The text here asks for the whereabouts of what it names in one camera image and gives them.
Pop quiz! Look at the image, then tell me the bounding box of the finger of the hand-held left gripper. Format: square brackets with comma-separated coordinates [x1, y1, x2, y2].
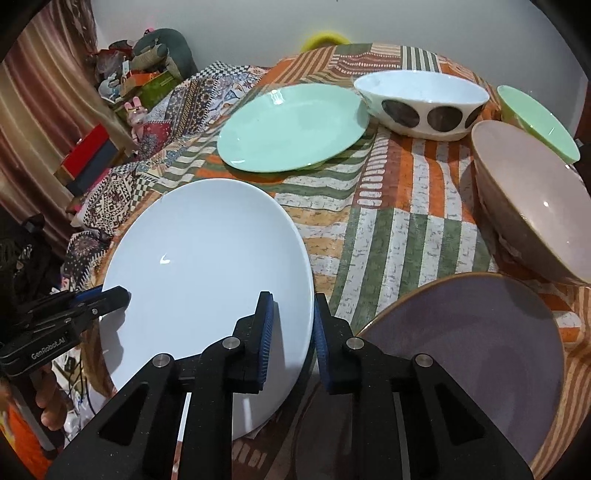
[74, 285, 131, 330]
[55, 284, 105, 309]

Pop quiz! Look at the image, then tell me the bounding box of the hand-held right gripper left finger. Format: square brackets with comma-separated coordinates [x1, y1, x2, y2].
[46, 291, 278, 480]

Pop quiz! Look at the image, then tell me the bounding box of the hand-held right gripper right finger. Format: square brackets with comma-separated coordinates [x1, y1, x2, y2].
[314, 292, 534, 480]

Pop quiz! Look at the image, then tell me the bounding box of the white plate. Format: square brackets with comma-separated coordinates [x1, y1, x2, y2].
[100, 179, 315, 441]

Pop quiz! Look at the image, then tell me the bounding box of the mint green bowl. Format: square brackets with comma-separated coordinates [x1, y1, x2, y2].
[496, 85, 581, 164]

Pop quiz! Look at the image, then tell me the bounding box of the person's left hand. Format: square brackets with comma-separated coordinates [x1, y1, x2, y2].
[28, 364, 70, 432]

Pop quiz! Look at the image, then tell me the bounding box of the dark cloth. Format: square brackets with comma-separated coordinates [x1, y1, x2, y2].
[0, 212, 65, 310]

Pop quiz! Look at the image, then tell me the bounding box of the dark blue box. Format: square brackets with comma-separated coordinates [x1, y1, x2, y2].
[65, 141, 127, 195]

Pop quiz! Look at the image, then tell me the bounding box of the orange green striped cloth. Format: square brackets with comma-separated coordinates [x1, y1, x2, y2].
[92, 41, 591, 480]

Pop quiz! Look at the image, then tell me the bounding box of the purple plate with brown rim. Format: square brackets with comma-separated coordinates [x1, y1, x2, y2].
[295, 272, 566, 467]

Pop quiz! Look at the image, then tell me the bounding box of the red box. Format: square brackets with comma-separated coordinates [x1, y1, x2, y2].
[62, 124, 112, 178]

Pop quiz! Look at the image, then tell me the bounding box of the pink bunny toy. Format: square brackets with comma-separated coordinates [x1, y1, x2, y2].
[124, 97, 148, 139]

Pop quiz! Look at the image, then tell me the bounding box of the patchwork patterned blanket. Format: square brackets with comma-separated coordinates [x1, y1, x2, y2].
[65, 60, 273, 287]

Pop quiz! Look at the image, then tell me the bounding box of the brown striped curtain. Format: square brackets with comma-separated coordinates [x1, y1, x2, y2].
[0, 0, 139, 250]

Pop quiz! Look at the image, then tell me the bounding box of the mint green plate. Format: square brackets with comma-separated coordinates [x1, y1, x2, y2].
[217, 83, 370, 174]

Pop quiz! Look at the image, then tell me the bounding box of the green cardboard box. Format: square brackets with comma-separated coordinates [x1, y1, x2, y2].
[122, 69, 181, 109]

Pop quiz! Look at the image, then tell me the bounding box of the grey green stuffed toy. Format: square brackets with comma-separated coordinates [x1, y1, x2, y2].
[131, 28, 197, 79]

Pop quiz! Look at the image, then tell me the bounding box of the pink bowl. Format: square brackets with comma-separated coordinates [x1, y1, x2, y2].
[471, 120, 591, 284]

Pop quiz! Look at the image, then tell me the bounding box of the white bowl with dark dots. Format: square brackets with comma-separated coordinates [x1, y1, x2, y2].
[353, 70, 490, 141]

